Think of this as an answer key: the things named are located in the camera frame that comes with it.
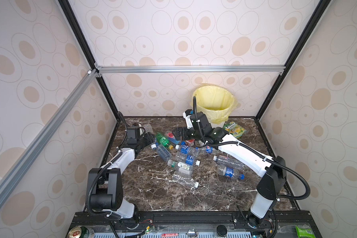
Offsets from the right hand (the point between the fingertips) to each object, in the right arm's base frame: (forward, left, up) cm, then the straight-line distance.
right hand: (179, 130), depth 79 cm
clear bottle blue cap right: (-15, -29, -21) cm, 39 cm away
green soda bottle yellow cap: (+9, +12, -20) cm, 25 cm away
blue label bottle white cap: (+2, -8, -25) cm, 26 cm away
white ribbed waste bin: (+13, -27, -11) cm, 31 cm away
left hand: (+6, +15, -9) cm, 18 cm away
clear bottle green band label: (-11, 0, -21) cm, 23 cm away
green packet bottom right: (-43, -59, -25) cm, 77 cm away
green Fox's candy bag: (+20, -40, -24) cm, 51 cm away
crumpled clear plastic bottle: (-17, -4, -25) cm, 30 cm away
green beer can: (-43, +42, -14) cm, 62 cm away
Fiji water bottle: (0, +12, -21) cm, 24 cm away
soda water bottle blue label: (-6, -5, -20) cm, 21 cm away
